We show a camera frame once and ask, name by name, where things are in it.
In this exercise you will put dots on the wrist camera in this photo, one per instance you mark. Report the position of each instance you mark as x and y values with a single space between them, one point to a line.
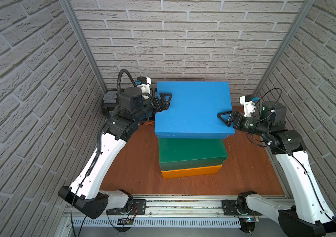
144 83
247 104

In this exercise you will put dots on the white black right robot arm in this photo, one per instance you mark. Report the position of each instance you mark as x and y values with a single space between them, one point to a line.
310 216

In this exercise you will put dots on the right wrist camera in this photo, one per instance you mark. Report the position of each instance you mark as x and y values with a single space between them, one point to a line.
247 104

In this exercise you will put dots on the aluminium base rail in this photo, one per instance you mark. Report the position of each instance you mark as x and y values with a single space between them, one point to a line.
163 211

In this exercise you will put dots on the blue shoebox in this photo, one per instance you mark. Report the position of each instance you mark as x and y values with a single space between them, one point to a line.
193 110

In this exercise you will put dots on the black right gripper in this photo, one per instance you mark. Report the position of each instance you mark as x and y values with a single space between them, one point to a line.
230 119

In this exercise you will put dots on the orange black screwdriver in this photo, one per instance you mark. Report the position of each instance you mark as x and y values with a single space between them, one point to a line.
150 123

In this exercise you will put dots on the black plastic toolbox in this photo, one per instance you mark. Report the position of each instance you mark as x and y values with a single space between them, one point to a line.
109 102

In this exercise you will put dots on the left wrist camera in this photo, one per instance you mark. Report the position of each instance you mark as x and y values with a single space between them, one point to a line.
144 83

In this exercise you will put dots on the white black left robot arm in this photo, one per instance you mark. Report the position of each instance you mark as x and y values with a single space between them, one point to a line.
137 101

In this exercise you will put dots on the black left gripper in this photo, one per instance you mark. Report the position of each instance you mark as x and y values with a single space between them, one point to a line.
155 103

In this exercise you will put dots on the green shoebox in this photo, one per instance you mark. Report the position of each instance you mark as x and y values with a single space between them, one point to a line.
177 154

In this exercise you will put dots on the orange shoebox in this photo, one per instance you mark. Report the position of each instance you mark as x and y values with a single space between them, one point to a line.
191 172

